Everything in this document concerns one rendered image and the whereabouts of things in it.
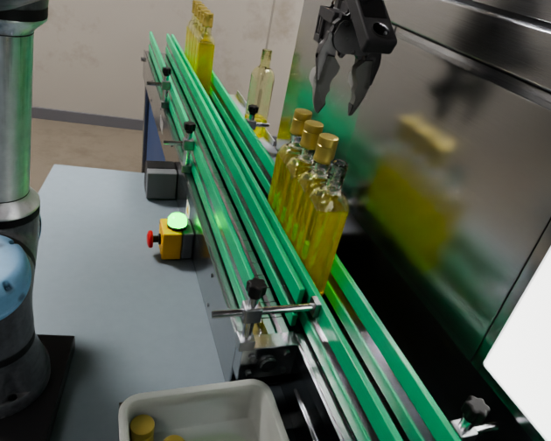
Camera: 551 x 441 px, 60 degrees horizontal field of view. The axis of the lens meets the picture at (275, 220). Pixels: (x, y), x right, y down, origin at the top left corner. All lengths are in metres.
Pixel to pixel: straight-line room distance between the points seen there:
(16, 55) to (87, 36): 2.96
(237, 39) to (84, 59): 1.06
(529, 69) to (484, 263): 0.25
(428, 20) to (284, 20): 2.80
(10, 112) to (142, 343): 0.46
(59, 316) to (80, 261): 0.17
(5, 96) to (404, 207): 0.61
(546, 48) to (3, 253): 0.72
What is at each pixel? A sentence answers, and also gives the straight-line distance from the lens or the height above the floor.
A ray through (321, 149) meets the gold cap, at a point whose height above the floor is 1.14.
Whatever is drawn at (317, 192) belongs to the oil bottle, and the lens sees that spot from 0.79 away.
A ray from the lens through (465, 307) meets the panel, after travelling 0.73.
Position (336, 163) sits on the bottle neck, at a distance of 0.79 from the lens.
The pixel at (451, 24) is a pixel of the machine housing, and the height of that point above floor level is 1.37.
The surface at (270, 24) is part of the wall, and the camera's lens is 3.59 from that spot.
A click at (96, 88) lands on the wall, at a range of 3.74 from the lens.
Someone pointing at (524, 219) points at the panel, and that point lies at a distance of 0.65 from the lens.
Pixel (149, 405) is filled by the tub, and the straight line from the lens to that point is 0.76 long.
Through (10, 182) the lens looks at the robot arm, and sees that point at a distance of 0.77.
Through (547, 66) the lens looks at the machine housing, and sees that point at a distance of 0.66.
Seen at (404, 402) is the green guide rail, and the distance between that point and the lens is 0.73.
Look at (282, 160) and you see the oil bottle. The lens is 0.93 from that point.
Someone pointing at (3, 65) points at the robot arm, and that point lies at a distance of 0.70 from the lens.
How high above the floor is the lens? 1.43
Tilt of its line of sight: 30 degrees down
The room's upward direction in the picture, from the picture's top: 12 degrees clockwise
